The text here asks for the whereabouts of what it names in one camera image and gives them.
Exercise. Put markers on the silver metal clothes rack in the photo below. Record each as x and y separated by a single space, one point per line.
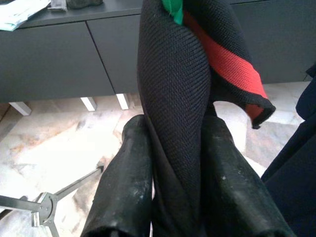
47 209

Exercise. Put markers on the green plastic hanger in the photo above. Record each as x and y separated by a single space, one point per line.
174 10

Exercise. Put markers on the stack of white papers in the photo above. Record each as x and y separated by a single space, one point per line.
19 12

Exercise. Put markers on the navy blue shirt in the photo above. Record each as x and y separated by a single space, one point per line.
296 172

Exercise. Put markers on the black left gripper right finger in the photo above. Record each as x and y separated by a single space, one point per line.
234 192

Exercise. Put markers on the black TV console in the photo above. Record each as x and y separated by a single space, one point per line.
61 61

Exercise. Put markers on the black shirt with red stripe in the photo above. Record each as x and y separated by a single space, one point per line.
172 74

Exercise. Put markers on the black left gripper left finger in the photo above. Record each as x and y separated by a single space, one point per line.
123 192

